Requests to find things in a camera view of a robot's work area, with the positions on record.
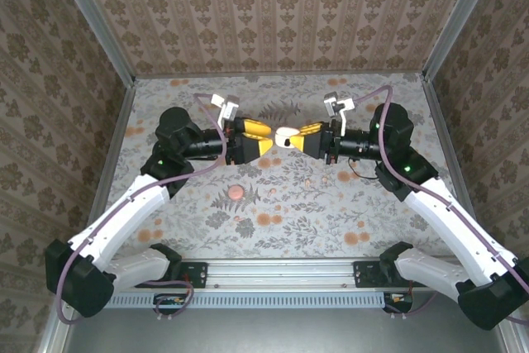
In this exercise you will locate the aluminium table side rail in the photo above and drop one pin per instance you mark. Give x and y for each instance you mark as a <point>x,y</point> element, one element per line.
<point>437,121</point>
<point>119,130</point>

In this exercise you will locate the aluminium frame bar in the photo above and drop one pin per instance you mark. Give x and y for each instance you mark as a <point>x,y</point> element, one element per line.
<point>58,334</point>
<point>510,340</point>

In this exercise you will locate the aluminium frame post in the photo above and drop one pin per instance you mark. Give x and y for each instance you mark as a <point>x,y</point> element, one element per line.
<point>95,26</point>
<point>458,18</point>

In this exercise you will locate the small pink round object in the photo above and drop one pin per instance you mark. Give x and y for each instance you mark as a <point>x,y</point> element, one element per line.
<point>285,134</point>

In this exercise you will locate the black electronics box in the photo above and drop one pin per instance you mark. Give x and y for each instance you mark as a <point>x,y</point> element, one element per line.
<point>398,301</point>

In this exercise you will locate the grey metal base panel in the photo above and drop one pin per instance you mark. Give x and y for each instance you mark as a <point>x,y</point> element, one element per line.
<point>281,332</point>

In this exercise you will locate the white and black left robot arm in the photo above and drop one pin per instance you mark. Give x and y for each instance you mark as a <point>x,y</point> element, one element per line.
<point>124,212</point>

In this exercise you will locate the floral patterned table cover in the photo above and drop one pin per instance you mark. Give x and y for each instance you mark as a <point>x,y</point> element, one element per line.
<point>289,225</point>

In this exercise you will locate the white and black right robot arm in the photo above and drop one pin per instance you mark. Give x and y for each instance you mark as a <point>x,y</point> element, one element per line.
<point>446,220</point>

